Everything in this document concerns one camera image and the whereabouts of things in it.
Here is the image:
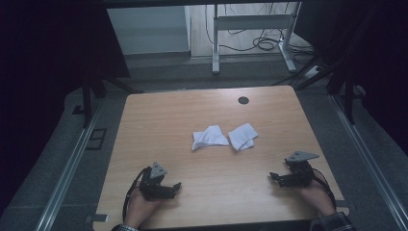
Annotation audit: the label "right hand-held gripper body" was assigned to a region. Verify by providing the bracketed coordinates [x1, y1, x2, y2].
[284, 150, 320, 189]

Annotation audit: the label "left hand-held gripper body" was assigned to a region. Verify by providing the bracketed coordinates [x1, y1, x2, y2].
[138, 162, 171, 202]

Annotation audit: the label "white sock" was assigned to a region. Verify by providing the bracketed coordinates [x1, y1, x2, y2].
[191, 124, 231, 152]
[227, 122, 260, 152]

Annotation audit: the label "person's left hand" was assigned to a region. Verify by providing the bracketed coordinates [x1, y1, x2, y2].
[124, 187, 162, 230]

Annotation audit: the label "person's right hand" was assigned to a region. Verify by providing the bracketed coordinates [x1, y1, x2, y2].
[299, 181, 337, 218]

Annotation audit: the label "person's left plaid sleeve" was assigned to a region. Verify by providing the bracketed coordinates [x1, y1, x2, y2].
[111, 223, 140, 231]

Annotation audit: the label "person's plaid sleeve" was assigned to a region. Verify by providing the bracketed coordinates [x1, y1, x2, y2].
[111, 223, 140, 231]
[310, 211, 358, 231]

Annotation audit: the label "person's right plaid sleeve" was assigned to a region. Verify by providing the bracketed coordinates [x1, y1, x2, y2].
[310, 211, 358, 231]

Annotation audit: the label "black metal stand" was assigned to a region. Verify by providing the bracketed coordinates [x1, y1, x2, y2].
[80, 64, 142, 130]
[271, 52, 368, 126]

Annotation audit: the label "white power strip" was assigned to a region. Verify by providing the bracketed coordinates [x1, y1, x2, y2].
[302, 64, 322, 80]

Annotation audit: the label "dark curtain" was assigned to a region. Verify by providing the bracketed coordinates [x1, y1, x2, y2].
[293, 0, 408, 157]

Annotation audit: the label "pale grey panel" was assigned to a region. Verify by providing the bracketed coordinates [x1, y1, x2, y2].
[106, 5, 192, 56]

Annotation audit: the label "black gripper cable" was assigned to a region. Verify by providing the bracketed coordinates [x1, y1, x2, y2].
[311, 167, 338, 210]
[121, 167, 151, 223]

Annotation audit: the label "aluminium rail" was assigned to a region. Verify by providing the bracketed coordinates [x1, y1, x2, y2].
[329, 93, 408, 231]
[34, 99, 108, 231]

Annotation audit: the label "black floor frame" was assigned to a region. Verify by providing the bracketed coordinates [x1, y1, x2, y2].
[85, 127, 108, 151]

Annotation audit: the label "black floor cables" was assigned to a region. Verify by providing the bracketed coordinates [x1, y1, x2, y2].
[205, 3, 316, 65]

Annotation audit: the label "white metal desk frame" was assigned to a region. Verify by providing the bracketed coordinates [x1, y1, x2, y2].
[211, 1, 303, 76]

